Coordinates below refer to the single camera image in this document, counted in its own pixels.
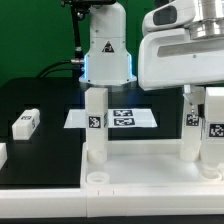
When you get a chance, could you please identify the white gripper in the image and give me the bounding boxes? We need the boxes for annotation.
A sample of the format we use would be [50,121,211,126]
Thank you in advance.
[138,28,224,117]

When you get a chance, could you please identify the white desk top tray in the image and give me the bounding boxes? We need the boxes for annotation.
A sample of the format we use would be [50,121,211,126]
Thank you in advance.
[80,140,224,188]

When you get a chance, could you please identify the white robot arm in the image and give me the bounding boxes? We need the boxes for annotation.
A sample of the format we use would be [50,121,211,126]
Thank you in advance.
[85,0,224,111]

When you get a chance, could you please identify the white marker sheet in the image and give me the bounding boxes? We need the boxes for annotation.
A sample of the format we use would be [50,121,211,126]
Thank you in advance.
[64,109,157,129]

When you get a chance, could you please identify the white left barrier block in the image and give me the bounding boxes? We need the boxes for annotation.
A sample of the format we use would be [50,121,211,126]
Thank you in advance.
[0,143,7,170]

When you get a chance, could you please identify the black cables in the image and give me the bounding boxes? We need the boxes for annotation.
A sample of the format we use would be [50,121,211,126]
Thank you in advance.
[36,59,84,78]

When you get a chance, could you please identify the white front barrier rail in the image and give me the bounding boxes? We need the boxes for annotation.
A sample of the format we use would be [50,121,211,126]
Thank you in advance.
[0,185,224,219]

